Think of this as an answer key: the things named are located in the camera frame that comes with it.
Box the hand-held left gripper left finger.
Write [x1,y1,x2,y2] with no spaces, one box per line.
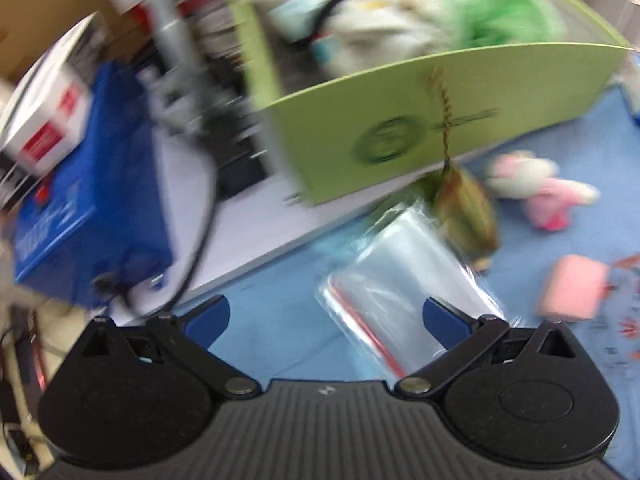
[79,296,262,402]

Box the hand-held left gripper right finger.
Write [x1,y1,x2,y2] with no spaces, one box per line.
[394,297,579,402]

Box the green cardboard box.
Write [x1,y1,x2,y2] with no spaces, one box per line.
[231,0,637,209]

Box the white printed soft toy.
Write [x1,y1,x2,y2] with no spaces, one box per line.
[229,0,453,80]

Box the green soft cloth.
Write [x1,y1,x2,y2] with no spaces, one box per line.
[439,0,569,55]

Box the clear zip bag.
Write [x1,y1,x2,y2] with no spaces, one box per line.
[316,199,513,382]

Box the blue table mat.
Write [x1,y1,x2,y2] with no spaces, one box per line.
[190,85,640,476]

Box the pink tissue pack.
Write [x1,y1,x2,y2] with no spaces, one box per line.
[534,254,612,322]

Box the blue device box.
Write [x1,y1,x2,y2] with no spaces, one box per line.
[13,62,177,309]

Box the pink white plush toy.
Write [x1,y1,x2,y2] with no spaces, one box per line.
[484,150,601,232]

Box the white red carton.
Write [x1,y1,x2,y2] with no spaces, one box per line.
[0,62,94,177]

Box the grey metal arch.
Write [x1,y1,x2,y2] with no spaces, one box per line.
[141,0,212,133]

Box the brown cardboard box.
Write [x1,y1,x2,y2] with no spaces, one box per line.
[0,0,151,86]

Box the black cable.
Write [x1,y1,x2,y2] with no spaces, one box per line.
[91,140,222,313]

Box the brown green sachet with cord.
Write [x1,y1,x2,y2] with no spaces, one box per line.
[424,67,502,273]

